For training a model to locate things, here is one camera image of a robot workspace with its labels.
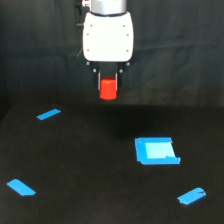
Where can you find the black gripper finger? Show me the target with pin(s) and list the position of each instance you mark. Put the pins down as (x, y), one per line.
(99, 81)
(116, 79)

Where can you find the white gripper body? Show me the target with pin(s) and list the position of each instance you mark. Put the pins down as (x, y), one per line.
(107, 39)

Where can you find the red hexagonal block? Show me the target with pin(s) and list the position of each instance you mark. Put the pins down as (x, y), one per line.
(108, 88)

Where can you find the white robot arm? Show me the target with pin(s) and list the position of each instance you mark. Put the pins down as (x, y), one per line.
(104, 8)

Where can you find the blue tape strip back left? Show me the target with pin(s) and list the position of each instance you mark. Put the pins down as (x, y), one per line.
(48, 114)

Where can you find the blue tape strip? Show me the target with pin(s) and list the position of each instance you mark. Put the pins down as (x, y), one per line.
(20, 188)
(191, 196)
(48, 114)

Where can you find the black backdrop curtain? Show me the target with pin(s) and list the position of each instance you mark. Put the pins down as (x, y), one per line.
(178, 58)

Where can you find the blue tape square marker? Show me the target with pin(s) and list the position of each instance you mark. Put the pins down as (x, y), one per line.
(156, 151)

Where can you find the blue tape strip front left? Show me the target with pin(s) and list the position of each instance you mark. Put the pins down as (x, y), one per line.
(20, 188)

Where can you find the blue tape strip front right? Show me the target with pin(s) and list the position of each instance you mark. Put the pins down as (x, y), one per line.
(191, 196)

